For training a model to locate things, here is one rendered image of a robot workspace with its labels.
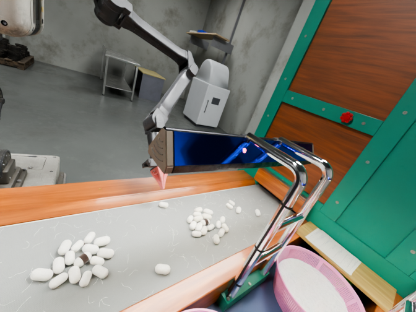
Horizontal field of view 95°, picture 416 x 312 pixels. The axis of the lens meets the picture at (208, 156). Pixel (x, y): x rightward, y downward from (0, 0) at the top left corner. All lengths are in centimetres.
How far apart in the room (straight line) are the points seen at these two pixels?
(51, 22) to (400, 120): 704
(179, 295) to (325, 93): 93
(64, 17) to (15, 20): 623
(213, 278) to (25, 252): 43
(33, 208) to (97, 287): 27
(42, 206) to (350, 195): 105
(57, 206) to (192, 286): 42
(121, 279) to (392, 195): 90
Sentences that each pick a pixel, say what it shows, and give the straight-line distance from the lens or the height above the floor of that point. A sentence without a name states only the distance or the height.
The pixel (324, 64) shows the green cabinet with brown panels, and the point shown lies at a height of 141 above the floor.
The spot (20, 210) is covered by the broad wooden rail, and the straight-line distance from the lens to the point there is 68.
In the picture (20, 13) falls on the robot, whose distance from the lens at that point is 87.
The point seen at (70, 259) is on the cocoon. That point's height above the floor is 76.
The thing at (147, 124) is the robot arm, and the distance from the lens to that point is 75.
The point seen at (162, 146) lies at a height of 108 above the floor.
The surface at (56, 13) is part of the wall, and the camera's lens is 710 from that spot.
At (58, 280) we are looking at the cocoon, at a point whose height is 76.
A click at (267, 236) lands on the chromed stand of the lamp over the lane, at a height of 95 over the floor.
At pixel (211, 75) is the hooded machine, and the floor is 117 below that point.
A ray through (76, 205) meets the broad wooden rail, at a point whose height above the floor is 76.
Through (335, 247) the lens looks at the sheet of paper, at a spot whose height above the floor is 78.
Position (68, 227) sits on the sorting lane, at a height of 74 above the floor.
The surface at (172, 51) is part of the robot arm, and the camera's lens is 101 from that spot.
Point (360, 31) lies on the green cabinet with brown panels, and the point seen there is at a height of 155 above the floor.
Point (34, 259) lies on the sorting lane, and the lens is 60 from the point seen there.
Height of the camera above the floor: 122
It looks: 22 degrees down
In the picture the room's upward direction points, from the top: 21 degrees clockwise
